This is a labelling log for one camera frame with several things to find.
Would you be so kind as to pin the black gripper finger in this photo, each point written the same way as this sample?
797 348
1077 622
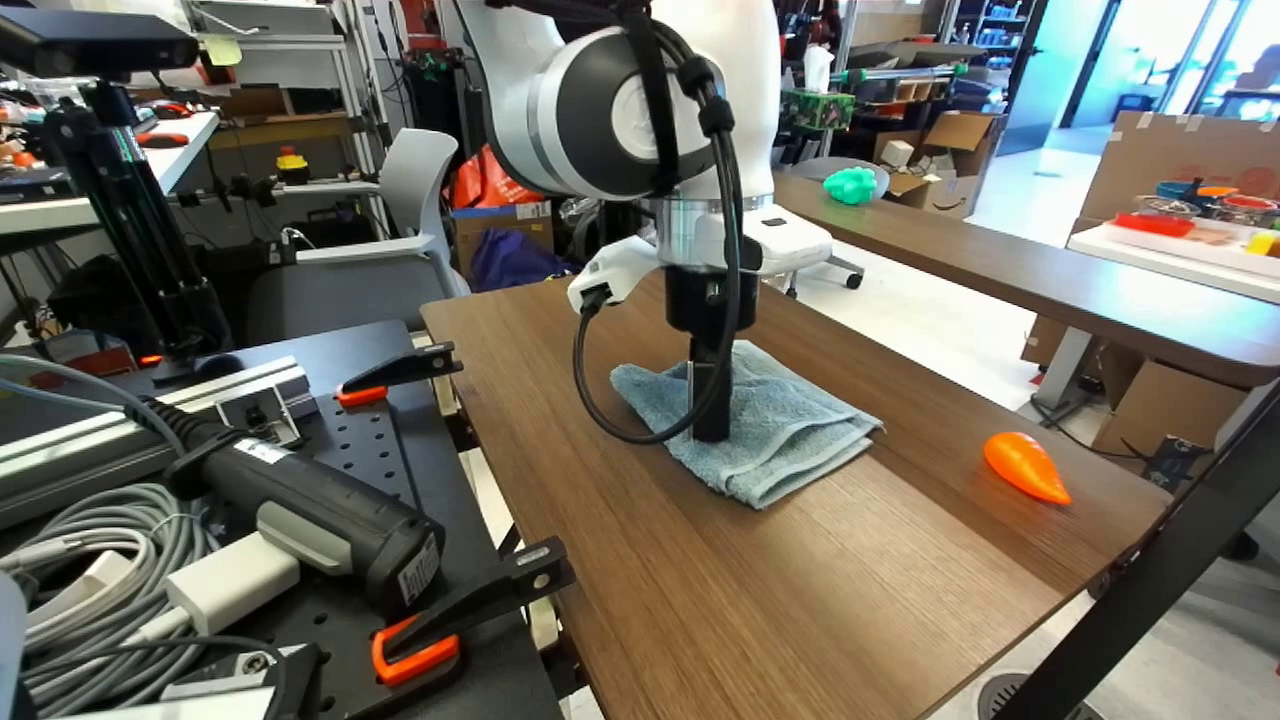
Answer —
723 420
700 387

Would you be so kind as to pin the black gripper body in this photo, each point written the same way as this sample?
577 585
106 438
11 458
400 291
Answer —
693 306

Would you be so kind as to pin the light blue towel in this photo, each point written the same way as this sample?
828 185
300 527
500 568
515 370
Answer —
786 425

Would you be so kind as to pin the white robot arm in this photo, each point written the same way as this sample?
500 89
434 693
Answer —
532 123

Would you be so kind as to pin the blue cloth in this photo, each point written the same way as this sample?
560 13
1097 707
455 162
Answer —
515 262

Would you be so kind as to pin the green plastic toy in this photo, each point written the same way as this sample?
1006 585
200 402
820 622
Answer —
853 185

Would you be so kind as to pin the green box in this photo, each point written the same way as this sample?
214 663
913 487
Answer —
820 108

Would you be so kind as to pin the orange cloth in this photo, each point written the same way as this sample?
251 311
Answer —
472 185

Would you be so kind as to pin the black orange spring clamp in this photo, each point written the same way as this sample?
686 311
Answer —
412 363
493 592

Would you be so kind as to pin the gray plastic chair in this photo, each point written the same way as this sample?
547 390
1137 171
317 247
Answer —
420 185

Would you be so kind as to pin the open brown cardboard box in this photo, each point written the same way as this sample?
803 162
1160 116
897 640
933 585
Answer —
952 140

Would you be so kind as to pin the orange carrot toy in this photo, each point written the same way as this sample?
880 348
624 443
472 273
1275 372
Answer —
1027 464

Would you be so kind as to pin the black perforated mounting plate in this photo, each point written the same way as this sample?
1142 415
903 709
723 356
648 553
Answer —
384 463

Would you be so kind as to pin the long wooden side table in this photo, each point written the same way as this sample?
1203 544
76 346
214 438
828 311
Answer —
1067 287

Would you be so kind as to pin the black handheld device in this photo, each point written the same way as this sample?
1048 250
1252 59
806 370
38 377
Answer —
334 512

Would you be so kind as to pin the yellow red emergency button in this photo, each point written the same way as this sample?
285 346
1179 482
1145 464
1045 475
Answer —
293 167

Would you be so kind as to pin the black diagonal stand leg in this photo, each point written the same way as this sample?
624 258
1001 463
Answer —
1160 563

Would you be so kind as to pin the red toy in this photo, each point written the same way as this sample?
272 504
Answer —
1154 227

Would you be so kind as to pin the metal shelf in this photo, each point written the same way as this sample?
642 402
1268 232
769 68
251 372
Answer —
293 60

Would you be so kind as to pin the white power adapter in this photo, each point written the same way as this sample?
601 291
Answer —
235 581

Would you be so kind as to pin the white workbench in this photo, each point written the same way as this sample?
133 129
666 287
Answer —
173 149

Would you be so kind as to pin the black tripod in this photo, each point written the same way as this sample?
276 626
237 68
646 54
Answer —
133 227

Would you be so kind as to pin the yellow toy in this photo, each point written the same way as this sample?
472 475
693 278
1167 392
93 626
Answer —
1266 247

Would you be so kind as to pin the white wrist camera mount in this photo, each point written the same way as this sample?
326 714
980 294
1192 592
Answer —
604 282

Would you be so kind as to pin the aluminium rail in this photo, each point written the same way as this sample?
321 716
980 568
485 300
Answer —
133 425

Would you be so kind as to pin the black camera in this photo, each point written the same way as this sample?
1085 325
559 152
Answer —
93 42

